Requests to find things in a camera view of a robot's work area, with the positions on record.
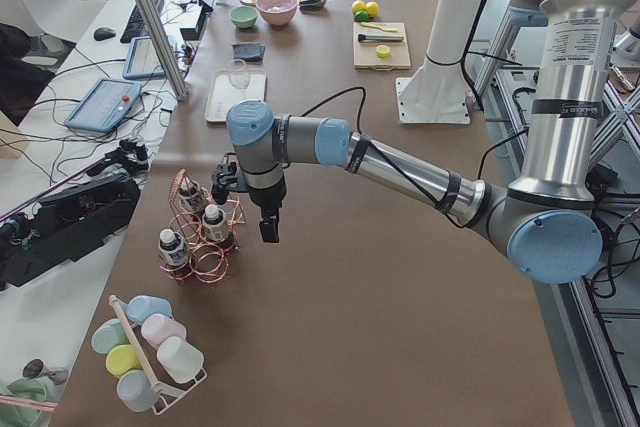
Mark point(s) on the yellow cup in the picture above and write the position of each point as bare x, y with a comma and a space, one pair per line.
121, 359

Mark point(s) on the copper wire bottle basket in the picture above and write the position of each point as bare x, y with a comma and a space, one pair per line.
209, 263

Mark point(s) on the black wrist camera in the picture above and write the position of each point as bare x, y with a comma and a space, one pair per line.
226, 179

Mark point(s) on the white wire cup rack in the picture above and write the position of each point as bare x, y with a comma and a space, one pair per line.
170, 392

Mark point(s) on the half lemon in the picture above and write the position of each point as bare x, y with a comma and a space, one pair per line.
383, 51

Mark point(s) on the yellow lemon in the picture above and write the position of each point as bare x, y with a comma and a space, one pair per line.
358, 6

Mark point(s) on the mint green cup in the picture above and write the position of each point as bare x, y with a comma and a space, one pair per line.
108, 336

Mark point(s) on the black computer mouse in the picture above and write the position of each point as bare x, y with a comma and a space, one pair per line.
104, 33

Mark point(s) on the tea bottle front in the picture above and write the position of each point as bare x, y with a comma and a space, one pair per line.
174, 254

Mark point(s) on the white cup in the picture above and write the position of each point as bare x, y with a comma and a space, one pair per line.
181, 360

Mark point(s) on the cream rabbit tray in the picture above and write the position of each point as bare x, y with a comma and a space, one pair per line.
222, 95

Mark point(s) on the grey blue cup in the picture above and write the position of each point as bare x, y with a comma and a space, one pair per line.
135, 391

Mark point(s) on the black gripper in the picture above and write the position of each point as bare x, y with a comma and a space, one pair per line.
267, 198

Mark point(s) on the blue teach pendant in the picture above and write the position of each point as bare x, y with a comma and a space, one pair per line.
142, 62
104, 107

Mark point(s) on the clear wine glass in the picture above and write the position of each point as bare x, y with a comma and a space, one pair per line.
238, 75

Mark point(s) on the pink bowl with ice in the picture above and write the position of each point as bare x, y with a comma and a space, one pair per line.
277, 12

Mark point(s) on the yellow plastic knife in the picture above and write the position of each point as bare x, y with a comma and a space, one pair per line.
379, 27

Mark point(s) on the pink cup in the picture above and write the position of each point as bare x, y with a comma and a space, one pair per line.
159, 327

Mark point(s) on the wooden cutting board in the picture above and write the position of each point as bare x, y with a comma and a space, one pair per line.
364, 54

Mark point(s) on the blue teach pendant far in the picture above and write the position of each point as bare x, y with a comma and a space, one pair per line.
142, 62

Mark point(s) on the steel jigger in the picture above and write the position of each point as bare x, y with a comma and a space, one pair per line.
36, 369

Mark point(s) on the light blue cup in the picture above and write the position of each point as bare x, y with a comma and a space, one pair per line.
140, 307

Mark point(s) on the aluminium frame post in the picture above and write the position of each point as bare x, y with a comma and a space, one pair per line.
163, 49

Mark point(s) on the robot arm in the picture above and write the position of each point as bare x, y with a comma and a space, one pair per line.
541, 221

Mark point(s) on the blue teach pendant near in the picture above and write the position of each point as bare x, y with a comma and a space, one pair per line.
104, 107

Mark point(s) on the green bowl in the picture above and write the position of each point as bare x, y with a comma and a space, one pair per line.
243, 17

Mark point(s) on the dark grey folded cloth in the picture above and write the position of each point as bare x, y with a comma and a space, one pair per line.
249, 51

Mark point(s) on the black equipment case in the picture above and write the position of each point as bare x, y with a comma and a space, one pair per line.
73, 217

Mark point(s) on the black keyboard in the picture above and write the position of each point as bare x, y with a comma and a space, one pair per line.
136, 26

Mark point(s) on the tea bottle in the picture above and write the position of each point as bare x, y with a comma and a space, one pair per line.
192, 197
216, 227
174, 254

